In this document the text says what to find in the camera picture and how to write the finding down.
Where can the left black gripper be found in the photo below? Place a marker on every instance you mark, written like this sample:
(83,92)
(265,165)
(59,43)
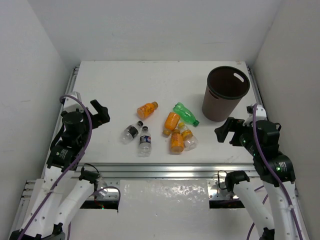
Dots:
(94,117)

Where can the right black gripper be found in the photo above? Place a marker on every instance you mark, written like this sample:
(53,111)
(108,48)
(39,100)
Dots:
(232,124)

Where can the clear bottle yellow cap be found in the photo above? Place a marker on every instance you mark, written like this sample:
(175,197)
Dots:
(189,140)

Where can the clear bottle black label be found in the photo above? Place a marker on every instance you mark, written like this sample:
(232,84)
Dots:
(131,132)

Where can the orange bottle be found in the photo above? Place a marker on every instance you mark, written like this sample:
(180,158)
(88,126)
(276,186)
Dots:
(146,110)
(176,142)
(170,123)

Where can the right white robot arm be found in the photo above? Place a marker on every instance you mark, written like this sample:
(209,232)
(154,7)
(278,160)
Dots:
(260,138)

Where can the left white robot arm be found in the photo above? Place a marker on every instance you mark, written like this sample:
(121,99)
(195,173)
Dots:
(51,214)

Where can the brown plastic bin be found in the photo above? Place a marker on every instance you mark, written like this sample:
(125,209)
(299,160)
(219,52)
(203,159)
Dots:
(226,86)

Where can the green plastic bottle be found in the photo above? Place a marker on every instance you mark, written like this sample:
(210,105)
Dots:
(185,114)

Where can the orange bottle front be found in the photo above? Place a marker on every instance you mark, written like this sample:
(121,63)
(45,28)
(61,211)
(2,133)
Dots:
(176,142)

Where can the clear pepsi water bottle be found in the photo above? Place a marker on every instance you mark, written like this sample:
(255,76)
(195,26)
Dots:
(145,143)

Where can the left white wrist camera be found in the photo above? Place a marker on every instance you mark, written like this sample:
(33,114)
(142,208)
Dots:
(70,105)

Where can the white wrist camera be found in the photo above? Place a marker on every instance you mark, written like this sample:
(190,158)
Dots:
(260,114)
(70,105)

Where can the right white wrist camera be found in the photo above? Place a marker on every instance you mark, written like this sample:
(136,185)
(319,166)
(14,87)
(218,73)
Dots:
(260,114)

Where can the aluminium table frame rail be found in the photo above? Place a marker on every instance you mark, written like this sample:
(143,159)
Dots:
(122,86)

